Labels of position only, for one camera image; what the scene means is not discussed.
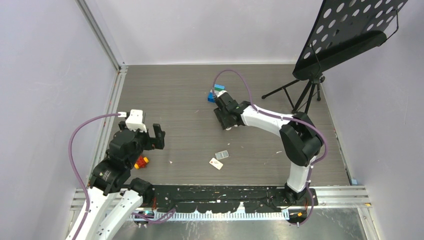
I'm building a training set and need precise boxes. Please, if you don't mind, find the clear staples tray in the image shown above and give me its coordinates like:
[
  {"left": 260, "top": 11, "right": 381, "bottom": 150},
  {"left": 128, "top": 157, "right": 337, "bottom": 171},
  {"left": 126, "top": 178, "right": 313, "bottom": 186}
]
[{"left": 215, "top": 150, "right": 229, "bottom": 160}]

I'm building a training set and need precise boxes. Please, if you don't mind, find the white staples box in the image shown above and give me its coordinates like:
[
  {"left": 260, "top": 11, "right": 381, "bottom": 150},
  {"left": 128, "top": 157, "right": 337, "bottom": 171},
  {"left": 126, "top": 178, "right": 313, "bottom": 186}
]
[{"left": 209, "top": 158, "right": 224, "bottom": 170}]

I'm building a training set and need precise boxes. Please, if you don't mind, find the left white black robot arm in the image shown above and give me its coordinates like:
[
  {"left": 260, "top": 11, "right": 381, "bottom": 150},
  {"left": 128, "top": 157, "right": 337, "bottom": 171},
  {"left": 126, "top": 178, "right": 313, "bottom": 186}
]
[{"left": 67, "top": 121, "right": 166, "bottom": 240}]

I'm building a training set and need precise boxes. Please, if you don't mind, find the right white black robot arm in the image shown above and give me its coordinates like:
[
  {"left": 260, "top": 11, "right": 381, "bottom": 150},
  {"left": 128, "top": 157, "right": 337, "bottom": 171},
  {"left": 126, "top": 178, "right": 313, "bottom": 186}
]
[{"left": 213, "top": 90, "right": 325, "bottom": 205}]

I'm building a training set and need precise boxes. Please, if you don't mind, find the red yellow toy brick car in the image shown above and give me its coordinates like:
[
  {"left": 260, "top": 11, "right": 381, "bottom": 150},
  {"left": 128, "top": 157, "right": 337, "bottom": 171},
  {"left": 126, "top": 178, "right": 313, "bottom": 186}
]
[{"left": 134, "top": 155, "right": 150, "bottom": 170}]

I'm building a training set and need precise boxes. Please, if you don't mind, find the blue green toy brick stack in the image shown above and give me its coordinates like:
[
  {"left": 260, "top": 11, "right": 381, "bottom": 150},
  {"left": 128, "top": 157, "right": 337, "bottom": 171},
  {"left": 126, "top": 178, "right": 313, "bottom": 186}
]
[{"left": 207, "top": 84, "right": 225, "bottom": 103}]

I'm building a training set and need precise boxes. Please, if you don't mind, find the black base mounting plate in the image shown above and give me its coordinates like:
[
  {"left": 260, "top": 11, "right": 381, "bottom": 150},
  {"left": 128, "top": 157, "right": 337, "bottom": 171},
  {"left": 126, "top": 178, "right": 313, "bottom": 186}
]
[{"left": 141, "top": 184, "right": 319, "bottom": 214}]

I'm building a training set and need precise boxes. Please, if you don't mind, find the black music stand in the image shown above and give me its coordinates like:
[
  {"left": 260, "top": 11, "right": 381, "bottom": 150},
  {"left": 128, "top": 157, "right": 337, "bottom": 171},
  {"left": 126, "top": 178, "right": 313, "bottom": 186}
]
[{"left": 262, "top": 0, "right": 406, "bottom": 113}]

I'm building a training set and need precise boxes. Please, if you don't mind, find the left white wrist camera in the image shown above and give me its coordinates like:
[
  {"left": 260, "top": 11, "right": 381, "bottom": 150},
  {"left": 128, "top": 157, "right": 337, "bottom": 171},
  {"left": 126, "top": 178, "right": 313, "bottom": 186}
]
[{"left": 118, "top": 109, "right": 147, "bottom": 133}]

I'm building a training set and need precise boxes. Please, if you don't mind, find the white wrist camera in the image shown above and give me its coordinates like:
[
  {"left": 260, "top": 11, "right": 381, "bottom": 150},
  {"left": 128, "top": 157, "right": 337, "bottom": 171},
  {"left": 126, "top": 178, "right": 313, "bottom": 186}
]
[
  {"left": 214, "top": 90, "right": 229, "bottom": 100},
  {"left": 118, "top": 109, "right": 147, "bottom": 133}
]

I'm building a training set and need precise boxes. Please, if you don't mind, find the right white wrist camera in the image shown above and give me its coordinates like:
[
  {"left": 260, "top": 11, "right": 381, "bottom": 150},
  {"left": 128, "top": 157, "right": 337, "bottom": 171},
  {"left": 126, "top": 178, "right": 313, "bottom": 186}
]
[{"left": 214, "top": 90, "right": 229, "bottom": 100}]

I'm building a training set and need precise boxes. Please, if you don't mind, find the aluminium frame rail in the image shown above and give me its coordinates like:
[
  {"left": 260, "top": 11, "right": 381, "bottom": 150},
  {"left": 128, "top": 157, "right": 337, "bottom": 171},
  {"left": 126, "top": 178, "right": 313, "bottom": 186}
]
[{"left": 67, "top": 0, "right": 128, "bottom": 240}]

